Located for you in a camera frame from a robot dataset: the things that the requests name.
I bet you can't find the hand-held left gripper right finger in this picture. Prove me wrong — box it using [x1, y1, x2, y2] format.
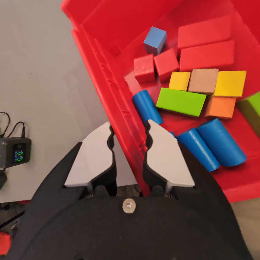
[143, 119, 196, 197]

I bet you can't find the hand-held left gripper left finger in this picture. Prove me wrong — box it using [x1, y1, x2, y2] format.
[64, 121, 118, 196]

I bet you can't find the red plastic bin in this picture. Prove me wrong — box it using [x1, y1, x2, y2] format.
[60, 0, 260, 203]

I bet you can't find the blue wooden cylinder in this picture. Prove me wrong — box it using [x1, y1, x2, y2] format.
[176, 128, 221, 173]
[132, 90, 164, 125]
[196, 118, 247, 167]

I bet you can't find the long green wooden block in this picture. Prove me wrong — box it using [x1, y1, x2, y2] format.
[156, 87, 207, 118]

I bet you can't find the orange wooden block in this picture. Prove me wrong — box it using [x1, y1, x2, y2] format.
[204, 96, 237, 119]

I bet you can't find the small yellow wooden block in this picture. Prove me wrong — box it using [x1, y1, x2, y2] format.
[168, 71, 191, 91]

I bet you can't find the black power bank with display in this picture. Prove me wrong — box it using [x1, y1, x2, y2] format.
[0, 137, 32, 169]

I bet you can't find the tan wooden block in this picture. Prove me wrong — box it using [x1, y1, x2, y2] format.
[187, 68, 219, 96]

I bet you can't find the red wooden cube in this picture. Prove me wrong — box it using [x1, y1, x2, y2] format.
[134, 54, 156, 84]
[153, 48, 180, 82]

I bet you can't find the large yellow wooden block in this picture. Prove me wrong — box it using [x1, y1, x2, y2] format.
[213, 70, 247, 98]

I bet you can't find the person's leg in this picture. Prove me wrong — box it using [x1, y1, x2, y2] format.
[230, 199, 260, 258]

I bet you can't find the long red wooden block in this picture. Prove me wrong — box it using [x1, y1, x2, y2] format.
[177, 15, 233, 49]
[179, 40, 235, 72]

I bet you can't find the blue wooden cube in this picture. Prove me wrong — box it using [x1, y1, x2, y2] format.
[143, 26, 167, 56]

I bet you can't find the red plastic item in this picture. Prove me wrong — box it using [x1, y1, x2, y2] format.
[0, 233, 11, 255]

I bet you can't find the thin black cable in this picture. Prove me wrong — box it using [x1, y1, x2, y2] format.
[0, 112, 11, 137]

